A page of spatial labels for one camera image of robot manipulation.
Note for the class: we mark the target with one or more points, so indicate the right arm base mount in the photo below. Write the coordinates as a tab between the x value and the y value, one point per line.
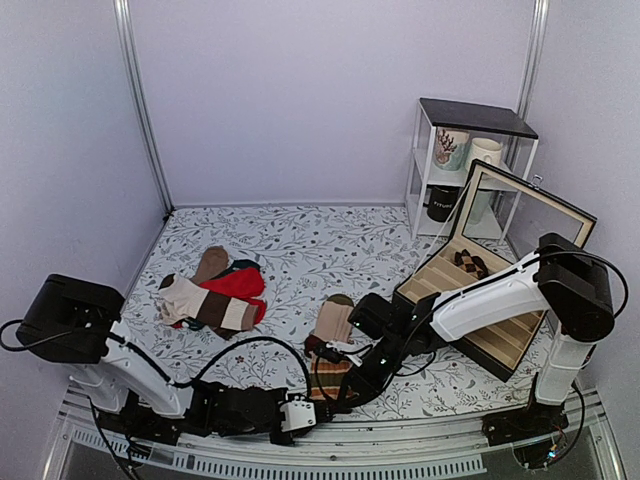
532	421

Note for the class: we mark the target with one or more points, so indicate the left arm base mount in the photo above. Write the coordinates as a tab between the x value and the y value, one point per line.
138	421

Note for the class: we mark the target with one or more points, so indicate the brown argyle rolled sock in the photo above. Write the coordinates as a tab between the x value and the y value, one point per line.
471	264

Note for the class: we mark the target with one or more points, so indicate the floral tablecloth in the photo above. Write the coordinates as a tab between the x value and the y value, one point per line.
306	254

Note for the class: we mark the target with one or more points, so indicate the tan brown sock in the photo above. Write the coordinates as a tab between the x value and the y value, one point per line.
212	263

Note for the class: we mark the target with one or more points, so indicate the dark green sock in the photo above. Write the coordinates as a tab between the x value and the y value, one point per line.
238	265

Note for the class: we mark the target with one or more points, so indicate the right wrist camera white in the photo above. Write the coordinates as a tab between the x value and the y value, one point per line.
340	349

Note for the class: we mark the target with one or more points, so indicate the white frame glass shelf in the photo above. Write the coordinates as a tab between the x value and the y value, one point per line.
503	125

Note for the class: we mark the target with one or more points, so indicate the beige striped ribbed sock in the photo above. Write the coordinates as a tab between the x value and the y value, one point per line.
332	328

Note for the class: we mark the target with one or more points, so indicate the floral pattern mug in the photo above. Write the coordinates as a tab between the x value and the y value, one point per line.
450	148

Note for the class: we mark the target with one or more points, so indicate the aluminium front rail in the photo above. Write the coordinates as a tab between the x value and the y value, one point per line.
452	447

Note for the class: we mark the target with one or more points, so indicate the cream white mug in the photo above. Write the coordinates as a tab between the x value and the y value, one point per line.
485	150

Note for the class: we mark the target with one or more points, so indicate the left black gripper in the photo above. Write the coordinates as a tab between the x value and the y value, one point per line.
289	440

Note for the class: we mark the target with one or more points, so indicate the black mug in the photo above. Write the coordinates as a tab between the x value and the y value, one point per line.
441	202

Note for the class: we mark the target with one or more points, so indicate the brown beige block sock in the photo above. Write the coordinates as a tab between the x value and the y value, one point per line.
224	315

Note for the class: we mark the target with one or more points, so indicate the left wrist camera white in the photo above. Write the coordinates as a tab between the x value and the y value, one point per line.
297	414

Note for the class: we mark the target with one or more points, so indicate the pale green mug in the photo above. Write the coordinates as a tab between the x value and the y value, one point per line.
481	203

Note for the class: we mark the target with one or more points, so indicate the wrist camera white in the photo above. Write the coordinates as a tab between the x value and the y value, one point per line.
340	349
297	414

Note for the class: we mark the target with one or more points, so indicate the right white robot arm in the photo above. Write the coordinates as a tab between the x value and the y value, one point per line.
557	277

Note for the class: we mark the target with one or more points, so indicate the red sock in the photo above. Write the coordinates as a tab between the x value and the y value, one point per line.
245	285

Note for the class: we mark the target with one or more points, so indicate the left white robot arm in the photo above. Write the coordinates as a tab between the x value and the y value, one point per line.
78	323

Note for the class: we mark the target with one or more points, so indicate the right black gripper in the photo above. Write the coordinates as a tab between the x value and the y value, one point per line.
366	388

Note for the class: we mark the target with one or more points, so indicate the black compartment organizer box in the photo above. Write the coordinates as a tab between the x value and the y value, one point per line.
519	214

